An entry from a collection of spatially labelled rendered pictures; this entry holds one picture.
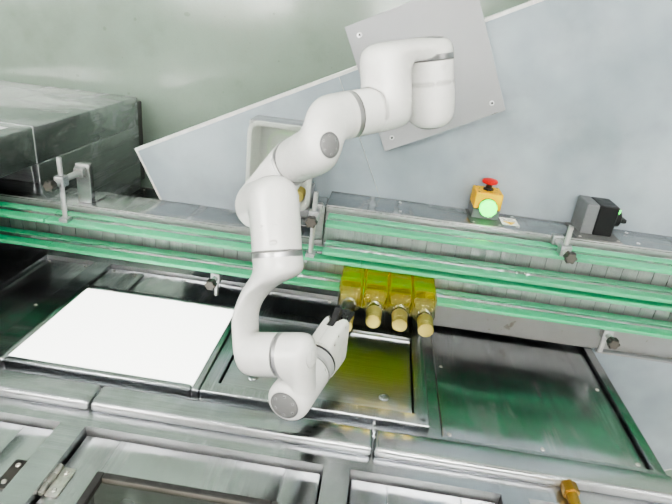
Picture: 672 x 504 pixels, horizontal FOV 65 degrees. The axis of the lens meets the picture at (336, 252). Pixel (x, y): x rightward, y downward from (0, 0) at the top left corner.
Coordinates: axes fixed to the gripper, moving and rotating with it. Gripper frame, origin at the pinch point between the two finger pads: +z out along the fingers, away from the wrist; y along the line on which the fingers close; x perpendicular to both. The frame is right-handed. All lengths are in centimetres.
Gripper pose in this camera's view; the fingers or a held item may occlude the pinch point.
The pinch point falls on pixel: (344, 324)
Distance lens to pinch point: 112.8
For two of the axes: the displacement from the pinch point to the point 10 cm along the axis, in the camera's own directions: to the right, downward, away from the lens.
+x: -9.3, -2.2, 2.9
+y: 0.9, -9.1, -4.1
